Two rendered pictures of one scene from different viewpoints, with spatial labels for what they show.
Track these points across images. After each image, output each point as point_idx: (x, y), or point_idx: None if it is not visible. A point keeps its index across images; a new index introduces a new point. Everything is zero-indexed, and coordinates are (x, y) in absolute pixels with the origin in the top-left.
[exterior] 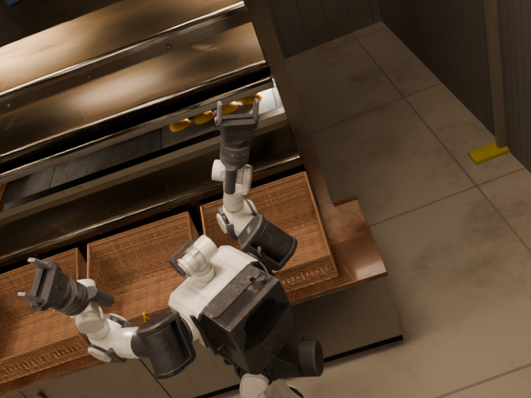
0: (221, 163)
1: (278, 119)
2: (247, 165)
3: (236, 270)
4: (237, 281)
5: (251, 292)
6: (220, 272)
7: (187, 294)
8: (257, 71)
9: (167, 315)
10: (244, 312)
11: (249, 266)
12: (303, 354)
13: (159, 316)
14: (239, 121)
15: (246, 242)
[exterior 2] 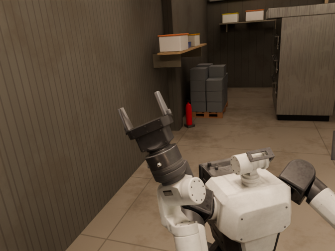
0: (186, 179)
1: None
2: (161, 185)
3: (224, 177)
4: (227, 171)
5: (220, 164)
6: (237, 181)
7: (268, 178)
8: None
9: (287, 172)
10: (230, 158)
11: (213, 175)
12: (208, 243)
13: (297, 181)
14: (147, 122)
15: (206, 188)
